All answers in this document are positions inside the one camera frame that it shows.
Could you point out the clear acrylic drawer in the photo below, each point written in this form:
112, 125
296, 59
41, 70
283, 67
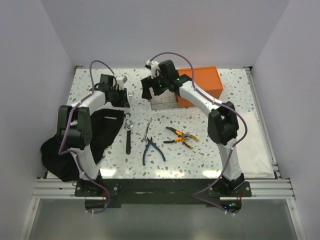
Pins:
166, 100

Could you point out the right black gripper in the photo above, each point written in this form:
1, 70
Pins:
147, 83

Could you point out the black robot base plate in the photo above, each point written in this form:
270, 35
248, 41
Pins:
114, 193

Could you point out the orange storage box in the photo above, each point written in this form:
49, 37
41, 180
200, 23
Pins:
207, 78

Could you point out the orange-black long-nose pliers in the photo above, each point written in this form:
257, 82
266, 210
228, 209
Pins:
181, 134

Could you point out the small silver open-end wrench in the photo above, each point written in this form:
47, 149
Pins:
144, 138

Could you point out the aluminium frame rail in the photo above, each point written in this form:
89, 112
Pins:
53, 189

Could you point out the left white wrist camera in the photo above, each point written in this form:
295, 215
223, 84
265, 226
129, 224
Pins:
121, 80

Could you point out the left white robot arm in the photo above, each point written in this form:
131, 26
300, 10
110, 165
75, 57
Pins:
74, 127

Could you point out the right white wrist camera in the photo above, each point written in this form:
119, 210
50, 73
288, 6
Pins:
154, 68

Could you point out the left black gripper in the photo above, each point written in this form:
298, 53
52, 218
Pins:
123, 102

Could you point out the black drawstring fabric bag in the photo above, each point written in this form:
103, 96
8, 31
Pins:
105, 124

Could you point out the orange-black combination pliers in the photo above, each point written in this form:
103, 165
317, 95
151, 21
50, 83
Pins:
182, 138

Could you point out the white folded cloth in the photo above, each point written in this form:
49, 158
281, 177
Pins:
253, 157

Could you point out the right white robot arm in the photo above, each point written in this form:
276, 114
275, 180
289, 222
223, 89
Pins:
222, 127

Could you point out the large silver combination wrench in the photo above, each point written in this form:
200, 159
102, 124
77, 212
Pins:
130, 94

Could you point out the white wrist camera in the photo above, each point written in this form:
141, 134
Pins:
121, 80
154, 68

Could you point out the black-handled adjustable wrench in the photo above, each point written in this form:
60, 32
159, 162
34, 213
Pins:
128, 125

